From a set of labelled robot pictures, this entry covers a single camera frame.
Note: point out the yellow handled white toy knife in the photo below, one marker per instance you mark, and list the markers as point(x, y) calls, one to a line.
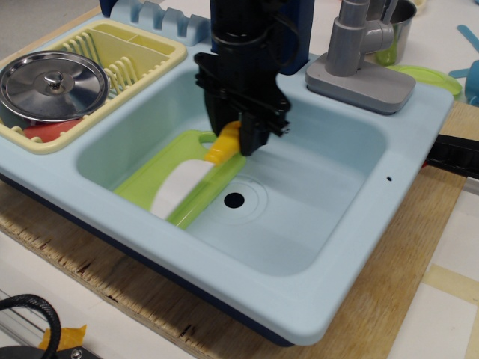
point(188, 174)

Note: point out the grey toy faucet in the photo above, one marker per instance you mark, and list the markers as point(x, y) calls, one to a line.
point(342, 73)

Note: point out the green plastic cutting board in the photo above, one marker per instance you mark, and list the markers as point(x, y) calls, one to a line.
point(142, 187)

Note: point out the steel pot lid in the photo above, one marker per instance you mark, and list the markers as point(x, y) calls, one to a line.
point(53, 86)

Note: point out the light blue plate holder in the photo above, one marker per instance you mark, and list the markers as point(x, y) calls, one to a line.
point(170, 23)

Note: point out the green plastic plate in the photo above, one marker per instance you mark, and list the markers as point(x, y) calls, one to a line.
point(430, 77)

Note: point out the yellow plastic dish rack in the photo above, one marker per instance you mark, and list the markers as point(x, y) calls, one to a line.
point(132, 58)

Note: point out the light blue toy sink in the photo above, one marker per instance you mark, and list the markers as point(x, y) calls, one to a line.
point(283, 243)

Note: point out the steel pot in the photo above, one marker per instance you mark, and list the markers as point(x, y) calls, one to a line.
point(401, 20)

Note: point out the red plastic plate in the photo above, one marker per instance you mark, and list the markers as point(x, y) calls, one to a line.
point(50, 131)

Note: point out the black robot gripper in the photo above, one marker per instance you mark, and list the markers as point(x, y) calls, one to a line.
point(253, 97)

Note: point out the black clamp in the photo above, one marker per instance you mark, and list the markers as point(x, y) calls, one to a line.
point(456, 155)

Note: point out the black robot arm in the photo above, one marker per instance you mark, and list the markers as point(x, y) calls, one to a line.
point(254, 41)

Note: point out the blue plastic utensil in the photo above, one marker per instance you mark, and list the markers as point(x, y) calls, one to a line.
point(469, 35)

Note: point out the yellow tape piece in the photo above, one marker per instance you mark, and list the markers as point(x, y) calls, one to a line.
point(70, 338)

